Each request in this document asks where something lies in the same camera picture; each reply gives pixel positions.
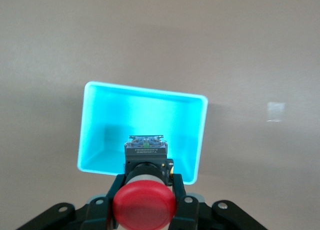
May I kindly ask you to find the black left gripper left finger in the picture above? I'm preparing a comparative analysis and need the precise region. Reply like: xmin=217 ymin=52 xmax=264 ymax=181
xmin=82 ymin=174 xmax=127 ymax=230

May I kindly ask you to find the red mushroom push button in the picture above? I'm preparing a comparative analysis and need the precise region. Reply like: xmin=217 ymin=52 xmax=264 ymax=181
xmin=112 ymin=134 xmax=177 ymax=229

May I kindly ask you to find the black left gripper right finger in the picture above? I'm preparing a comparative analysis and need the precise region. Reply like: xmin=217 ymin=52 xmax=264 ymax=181
xmin=169 ymin=173 xmax=208 ymax=230

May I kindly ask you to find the cyan plastic box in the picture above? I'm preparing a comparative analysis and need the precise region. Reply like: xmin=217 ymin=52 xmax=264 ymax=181
xmin=76 ymin=81 xmax=209 ymax=185

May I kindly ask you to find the clear tape patch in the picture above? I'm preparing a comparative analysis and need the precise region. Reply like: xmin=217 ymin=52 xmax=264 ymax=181
xmin=266 ymin=102 xmax=287 ymax=122

